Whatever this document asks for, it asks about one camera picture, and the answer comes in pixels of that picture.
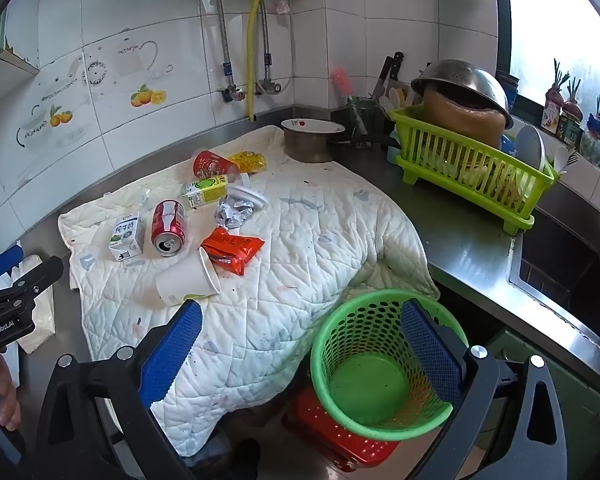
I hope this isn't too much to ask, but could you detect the white milk carton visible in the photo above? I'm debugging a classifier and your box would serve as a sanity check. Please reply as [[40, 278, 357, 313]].
[[108, 213, 146, 262]]

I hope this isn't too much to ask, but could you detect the black shoe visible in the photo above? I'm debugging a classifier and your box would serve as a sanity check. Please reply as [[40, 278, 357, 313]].
[[232, 437, 261, 480]]

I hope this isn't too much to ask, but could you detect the red plastic stool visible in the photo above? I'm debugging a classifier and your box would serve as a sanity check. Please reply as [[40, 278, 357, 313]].
[[285, 385, 401, 473]]

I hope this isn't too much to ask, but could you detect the metal colander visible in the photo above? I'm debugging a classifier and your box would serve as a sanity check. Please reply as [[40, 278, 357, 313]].
[[411, 59, 513, 116]]

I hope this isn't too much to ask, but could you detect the window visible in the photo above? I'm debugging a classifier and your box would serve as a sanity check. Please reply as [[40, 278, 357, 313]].
[[500, 0, 600, 111]]

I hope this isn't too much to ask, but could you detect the green wall cabinet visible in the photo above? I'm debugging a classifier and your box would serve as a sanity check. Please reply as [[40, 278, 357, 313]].
[[0, 5, 41, 81]]

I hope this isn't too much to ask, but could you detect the red plastic cup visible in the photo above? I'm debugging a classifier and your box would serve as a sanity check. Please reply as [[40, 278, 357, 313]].
[[192, 148, 241, 179]]

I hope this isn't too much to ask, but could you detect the yellow gas hose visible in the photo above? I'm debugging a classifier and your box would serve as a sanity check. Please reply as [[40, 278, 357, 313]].
[[247, 0, 268, 123]]

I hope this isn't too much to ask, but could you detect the green plastic waste basket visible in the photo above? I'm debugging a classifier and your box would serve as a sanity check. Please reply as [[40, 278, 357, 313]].
[[310, 289, 468, 443]]

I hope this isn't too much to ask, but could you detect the green base cabinet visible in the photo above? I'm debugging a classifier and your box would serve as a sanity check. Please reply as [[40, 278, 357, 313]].
[[485, 327, 600, 461]]

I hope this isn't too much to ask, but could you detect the foil ball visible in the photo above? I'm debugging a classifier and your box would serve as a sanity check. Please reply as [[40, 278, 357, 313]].
[[214, 197, 256, 231]]

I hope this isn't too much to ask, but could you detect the black handled knife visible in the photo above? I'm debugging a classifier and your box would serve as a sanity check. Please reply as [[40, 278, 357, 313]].
[[382, 51, 405, 106], [371, 56, 393, 100]]

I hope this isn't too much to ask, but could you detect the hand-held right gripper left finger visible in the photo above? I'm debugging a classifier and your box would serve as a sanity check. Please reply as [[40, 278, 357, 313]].
[[32, 300, 216, 480]]

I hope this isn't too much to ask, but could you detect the steel sink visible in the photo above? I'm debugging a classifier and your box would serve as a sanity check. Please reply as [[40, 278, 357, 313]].
[[509, 205, 600, 356]]

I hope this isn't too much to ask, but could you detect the green plastic dish rack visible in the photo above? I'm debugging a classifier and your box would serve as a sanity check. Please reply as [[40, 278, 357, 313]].
[[389, 105, 561, 236]]

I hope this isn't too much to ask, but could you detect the clear plastic bag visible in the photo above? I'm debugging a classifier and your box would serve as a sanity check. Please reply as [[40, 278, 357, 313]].
[[190, 430, 236, 480]]

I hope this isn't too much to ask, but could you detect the metal pot with lid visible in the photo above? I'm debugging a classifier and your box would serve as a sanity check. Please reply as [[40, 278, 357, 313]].
[[281, 118, 398, 163]]

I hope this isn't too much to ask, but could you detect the white cloth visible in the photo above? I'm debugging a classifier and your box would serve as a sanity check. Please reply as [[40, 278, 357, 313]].
[[17, 255, 56, 356]]

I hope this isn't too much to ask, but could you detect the white quilted blanket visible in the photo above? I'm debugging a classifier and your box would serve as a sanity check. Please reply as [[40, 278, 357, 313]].
[[57, 125, 441, 458]]

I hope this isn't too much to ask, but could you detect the red soda can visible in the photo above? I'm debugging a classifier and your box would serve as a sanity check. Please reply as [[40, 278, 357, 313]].
[[151, 199, 187, 257]]

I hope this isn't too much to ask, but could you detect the white plastic lid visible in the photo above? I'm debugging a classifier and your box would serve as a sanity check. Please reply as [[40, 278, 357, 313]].
[[225, 183, 269, 211]]

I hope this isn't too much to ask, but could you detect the sprouting onion jar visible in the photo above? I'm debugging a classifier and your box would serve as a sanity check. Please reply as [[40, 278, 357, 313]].
[[580, 95, 600, 166], [560, 77, 586, 143], [542, 58, 568, 133]]

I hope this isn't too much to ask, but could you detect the person's left hand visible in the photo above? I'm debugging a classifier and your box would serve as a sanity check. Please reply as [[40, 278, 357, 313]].
[[0, 355, 23, 433]]

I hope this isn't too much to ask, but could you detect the orange snack packet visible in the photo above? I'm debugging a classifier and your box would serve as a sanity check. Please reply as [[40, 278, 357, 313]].
[[200, 226, 266, 276]]

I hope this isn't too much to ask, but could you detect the white bowl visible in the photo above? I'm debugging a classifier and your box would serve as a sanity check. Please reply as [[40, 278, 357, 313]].
[[514, 125, 548, 171]]

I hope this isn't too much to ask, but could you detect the yellow plastic wrapper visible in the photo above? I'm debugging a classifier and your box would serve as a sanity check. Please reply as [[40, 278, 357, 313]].
[[228, 151, 268, 174]]

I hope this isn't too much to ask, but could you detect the pink bottle brush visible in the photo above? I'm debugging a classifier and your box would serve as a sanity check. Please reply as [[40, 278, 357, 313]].
[[331, 66, 368, 136]]

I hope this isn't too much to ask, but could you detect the green juice carton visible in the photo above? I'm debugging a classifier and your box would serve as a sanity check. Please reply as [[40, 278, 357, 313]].
[[181, 175, 229, 211]]

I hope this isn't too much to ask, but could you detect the brown clay pot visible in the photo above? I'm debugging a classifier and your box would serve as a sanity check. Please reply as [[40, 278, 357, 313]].
[[422, 85, 508, 148]]

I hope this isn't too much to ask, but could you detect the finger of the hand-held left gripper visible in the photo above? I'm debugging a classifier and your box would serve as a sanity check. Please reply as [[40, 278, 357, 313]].
[[0, 255, 65, 318], [0, 244, 25, 282]]

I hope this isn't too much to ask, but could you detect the white paper cup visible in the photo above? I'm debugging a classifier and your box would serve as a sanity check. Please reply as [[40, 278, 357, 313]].
[[155, 246, 222, 307]]

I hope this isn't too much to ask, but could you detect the flexible metal hose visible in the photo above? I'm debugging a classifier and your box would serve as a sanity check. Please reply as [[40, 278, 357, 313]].
[[198, 0, 246, 103], [257, 0, 283, 95]]

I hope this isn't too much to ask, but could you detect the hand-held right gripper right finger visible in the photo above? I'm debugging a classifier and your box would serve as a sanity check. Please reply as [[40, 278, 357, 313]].
[[400, 299, 568, 480]]

